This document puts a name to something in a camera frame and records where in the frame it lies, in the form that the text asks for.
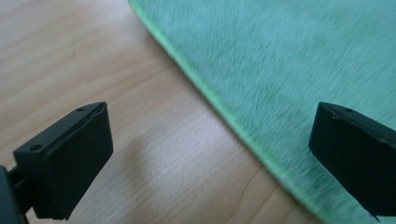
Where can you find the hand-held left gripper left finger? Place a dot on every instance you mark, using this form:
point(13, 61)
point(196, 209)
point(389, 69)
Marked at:
point(71, 161)

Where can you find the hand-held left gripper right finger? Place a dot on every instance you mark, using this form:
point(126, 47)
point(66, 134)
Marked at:
point(358, 155)

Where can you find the green microfibre cloth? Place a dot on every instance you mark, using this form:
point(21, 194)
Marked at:
point(280, 68)

